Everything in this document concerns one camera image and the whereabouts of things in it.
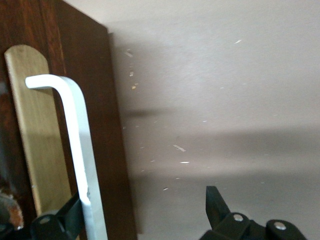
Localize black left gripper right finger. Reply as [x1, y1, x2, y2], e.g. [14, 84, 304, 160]
[199, 185, 307, 240]

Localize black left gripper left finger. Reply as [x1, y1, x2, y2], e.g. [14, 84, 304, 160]
[0, 192, 87, 240]

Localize white metal drawer handle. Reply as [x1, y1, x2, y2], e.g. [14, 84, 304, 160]
[24, 74, 109, 240]

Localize dark wooden cabinet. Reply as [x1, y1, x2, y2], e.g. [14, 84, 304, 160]
[41, 0, 139, 240]

